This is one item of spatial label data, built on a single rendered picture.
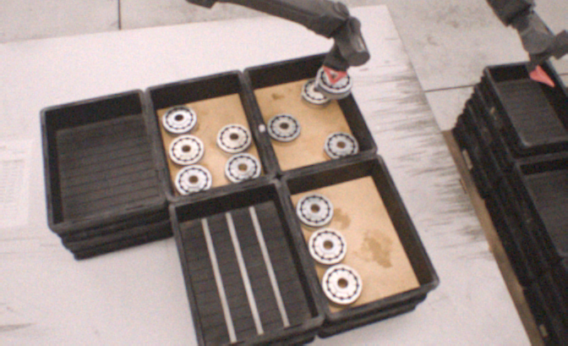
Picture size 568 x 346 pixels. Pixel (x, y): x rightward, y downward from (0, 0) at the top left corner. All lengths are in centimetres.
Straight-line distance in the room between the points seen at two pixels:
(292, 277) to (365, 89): 81
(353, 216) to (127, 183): 65
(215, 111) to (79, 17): 178
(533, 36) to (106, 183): 117
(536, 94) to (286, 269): 146
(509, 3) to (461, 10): 212
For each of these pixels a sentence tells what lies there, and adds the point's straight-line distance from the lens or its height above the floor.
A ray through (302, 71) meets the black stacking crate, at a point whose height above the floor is 87.
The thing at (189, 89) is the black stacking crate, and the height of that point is 90.
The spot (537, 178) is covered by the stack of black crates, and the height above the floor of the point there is 38.
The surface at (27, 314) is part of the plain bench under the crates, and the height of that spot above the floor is 70.
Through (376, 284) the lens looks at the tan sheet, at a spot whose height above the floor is 83.
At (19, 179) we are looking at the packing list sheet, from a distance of 181.
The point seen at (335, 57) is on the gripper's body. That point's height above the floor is 115.
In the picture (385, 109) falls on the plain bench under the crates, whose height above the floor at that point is 70.
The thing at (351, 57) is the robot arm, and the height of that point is 123.
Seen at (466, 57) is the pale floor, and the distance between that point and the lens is 318.
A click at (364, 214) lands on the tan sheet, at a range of 149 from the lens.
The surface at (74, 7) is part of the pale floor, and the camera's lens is 337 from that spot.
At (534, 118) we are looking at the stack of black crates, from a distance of 235.
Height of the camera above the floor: 214
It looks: 58 degrees down
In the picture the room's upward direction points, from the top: 5 degrees clockwise
